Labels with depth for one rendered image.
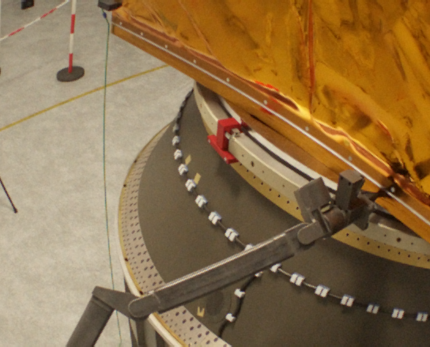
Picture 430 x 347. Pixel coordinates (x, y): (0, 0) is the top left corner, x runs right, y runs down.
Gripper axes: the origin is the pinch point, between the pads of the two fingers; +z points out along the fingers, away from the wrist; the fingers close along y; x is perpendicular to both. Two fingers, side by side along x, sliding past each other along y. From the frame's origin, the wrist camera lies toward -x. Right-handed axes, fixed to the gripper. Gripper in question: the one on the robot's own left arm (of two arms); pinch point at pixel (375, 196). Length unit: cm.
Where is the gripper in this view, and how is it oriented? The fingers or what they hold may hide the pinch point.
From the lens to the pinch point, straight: 160.8
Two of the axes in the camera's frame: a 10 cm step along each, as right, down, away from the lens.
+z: 7.8, -3.2, 5.4
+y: -6.2, -4.8, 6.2
